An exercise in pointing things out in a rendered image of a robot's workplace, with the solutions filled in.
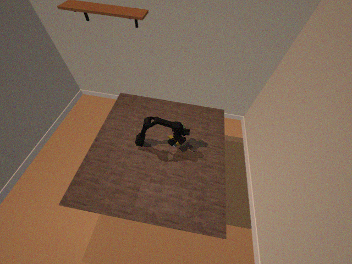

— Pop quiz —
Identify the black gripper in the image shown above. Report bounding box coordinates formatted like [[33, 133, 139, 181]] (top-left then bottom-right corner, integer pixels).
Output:
[[167, 133, 182, 146]]

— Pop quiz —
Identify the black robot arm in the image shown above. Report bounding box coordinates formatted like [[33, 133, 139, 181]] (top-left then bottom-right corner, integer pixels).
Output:
[[135, 117, 190, 147]]

